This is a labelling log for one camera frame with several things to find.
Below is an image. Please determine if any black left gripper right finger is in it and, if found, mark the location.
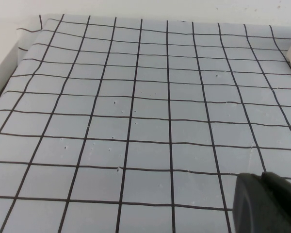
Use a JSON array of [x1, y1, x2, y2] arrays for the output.
[[261, 171, 291, 233]]

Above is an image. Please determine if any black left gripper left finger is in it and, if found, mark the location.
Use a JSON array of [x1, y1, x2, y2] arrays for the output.
[[232, 173, 282, 233]]

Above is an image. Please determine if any blue grid-pattern tablecloth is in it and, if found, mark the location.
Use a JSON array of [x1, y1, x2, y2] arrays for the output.
[[0, 14, 291, 233]]

